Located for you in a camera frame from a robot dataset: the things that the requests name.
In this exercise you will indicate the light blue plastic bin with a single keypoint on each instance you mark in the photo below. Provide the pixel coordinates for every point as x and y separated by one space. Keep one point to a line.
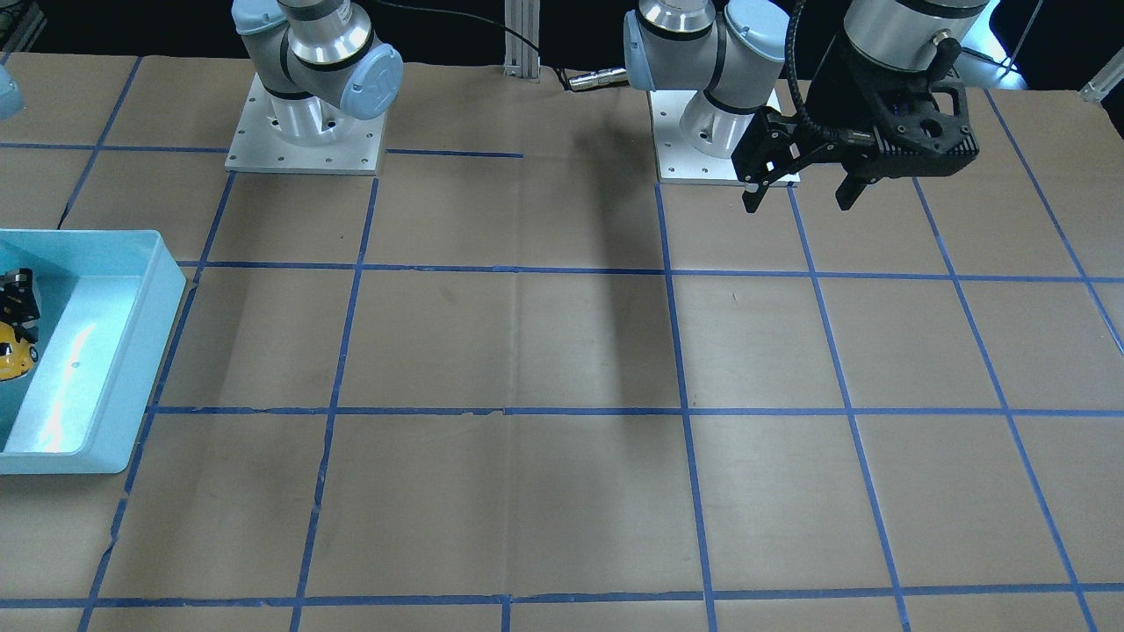
108 302

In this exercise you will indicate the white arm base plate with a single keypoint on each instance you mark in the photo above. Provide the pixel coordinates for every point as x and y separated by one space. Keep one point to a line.
276 136
694 141

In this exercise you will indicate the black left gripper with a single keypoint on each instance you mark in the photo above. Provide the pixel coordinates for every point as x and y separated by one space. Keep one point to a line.
832 98

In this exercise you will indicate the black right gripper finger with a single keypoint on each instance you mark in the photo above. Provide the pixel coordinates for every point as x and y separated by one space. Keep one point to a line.
20 305

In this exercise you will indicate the aluminium frame post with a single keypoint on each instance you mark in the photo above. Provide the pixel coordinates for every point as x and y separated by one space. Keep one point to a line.
521 58

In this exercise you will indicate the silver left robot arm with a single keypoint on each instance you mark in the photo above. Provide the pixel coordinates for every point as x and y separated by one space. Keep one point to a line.
745 56

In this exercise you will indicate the brown paper table cover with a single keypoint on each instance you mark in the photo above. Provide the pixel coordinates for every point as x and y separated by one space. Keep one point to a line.
518 383

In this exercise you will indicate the yellow beetle toy car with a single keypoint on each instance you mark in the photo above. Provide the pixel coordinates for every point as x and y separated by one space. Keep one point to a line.
19 354

